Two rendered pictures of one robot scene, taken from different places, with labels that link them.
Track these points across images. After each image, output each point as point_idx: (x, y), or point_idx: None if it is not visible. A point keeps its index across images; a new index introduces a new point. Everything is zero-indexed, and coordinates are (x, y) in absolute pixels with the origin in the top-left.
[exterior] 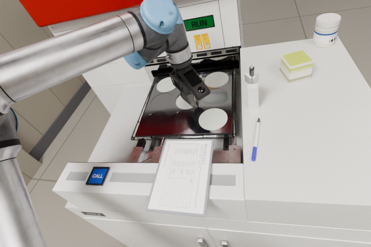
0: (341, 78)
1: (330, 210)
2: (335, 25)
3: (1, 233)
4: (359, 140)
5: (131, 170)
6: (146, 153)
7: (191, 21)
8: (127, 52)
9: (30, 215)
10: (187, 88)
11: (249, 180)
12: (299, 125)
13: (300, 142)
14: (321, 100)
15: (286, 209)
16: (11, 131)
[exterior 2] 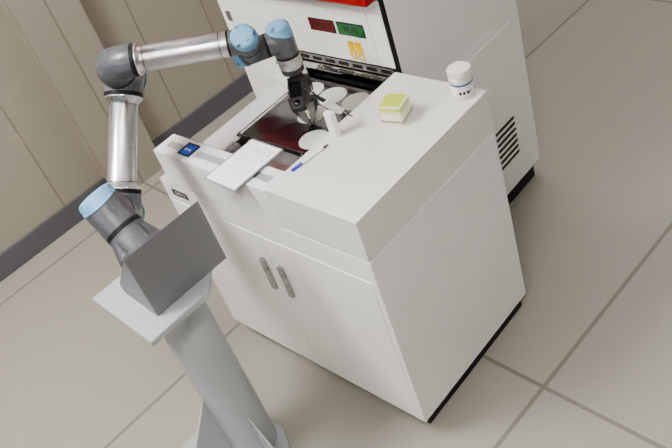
0: (423, 134)
1: (311, 215)
2: (456, 78)
3: (118, 143)
4: (367, 180)
5: (213, 153)
6: None
7: (343, 25)
8: (217, 57)
9: (134, 143)
10: None
11: (278, 181)
12: (347, 159)
13: (333, 169)
14: (384, 146)
15: (290, 209)
16: (140, 87)
